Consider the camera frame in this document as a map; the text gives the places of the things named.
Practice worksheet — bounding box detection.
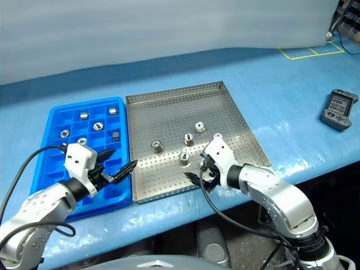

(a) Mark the grey robot torso shell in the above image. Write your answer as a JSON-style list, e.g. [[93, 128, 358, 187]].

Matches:
[[95, 254, 226, 270]]

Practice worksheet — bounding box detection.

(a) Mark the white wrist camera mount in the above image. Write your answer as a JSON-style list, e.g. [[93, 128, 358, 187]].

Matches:
[[64, 142, 99, 197], [202, 133, 236, 189]]

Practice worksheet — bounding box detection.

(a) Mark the blue compartment tray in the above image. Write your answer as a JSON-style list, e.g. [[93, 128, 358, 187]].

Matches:
[[29, 96, 134, 223]]

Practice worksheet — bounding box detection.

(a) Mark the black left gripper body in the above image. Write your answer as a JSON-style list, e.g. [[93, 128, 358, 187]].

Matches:
[[87, 160, 115, 189]]

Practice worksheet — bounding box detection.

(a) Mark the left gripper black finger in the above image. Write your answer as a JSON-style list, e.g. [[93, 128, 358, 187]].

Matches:
[[98, 149, 117, 162], [112, 160, 138, 183]]

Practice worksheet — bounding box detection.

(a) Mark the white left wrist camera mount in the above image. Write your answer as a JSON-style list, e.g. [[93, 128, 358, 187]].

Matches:
[[64, 142, 99, 197]]

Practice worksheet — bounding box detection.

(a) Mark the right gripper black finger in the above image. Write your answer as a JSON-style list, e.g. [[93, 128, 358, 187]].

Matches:
[[183, 172, 203, 186], [202, 179, 218, 194]]

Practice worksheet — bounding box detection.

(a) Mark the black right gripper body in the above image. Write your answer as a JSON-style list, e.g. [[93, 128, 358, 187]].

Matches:
[[199, 153, 221, 183]]

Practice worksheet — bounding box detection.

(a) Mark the dark grey rounded housing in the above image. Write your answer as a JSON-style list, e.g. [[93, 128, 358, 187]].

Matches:
[[195, 222, 233, 268]]

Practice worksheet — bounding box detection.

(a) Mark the dark cluttered shelf rack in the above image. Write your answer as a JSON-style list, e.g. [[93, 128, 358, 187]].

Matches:
[[328, 0, 360, 43]]

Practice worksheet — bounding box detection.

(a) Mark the white backdrop sheet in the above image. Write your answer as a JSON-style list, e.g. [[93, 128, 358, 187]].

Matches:
[[0, 0, 341, 85]]

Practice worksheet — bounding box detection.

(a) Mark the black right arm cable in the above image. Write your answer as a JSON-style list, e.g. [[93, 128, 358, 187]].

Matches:
[[199, 166, 296, 270]]

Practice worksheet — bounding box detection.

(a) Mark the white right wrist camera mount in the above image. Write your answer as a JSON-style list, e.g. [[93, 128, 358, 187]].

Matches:
[[202, 133, 236, 189]]

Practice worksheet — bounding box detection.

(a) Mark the perforated metal tray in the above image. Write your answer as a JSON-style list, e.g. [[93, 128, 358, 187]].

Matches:
[[125, 80, 272, 205]]

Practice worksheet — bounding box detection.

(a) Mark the grey handheld controller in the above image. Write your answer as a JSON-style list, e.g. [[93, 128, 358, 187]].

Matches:
[[321, 88, 360, 131]]

